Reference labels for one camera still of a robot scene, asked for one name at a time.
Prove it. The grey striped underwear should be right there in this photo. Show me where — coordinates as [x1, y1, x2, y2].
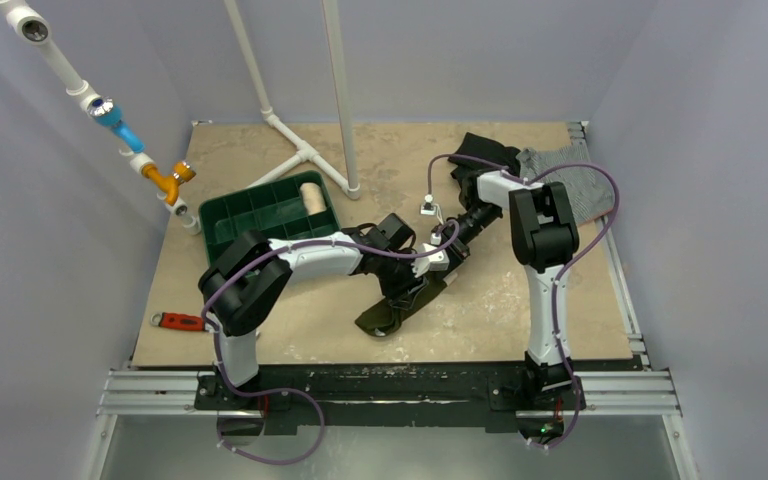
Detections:
[516, 145, 614, 224]

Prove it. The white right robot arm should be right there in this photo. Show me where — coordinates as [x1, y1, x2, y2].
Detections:
[439, 170, 580, 367]

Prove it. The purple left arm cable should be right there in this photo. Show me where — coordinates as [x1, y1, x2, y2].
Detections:
[199, 219, 461, 466]

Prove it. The olive green underwear cream waistband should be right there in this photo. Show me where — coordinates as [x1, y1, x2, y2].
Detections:
[354, 275, 449, 338]

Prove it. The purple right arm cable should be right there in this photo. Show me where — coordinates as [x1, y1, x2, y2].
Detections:
[426, 153, 622, 450]

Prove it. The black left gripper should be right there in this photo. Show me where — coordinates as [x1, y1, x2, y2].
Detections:
[374, 251, 427, 311]

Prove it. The green divided organizer tray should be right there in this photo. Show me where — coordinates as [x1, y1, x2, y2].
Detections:
[199, 171, 341, 264]

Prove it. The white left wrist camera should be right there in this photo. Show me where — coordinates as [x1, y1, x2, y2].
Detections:
[412, 243, 450, 277]

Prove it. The black striped underwear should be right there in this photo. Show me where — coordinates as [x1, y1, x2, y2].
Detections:
[448, 132, 521, 208]

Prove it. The white PVC pipe frame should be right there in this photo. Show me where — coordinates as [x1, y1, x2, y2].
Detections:
[223, 1, 361, 200]

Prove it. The cream rolled underwear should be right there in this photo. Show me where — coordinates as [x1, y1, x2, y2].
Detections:
[299, 182, 328, 216]

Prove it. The adjustable wrench red handle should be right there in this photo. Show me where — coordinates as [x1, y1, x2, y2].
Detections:
[149, 312, 210, 332]

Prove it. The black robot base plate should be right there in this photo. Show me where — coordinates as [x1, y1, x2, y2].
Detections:
[194, 360, 586, 440]

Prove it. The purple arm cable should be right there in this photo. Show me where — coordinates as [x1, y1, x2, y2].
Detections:
[426, 153, 622, 450]
[199, 219, 461, 466]

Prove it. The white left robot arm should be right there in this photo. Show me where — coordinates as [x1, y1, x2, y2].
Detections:
[197, 215, 428, 409]

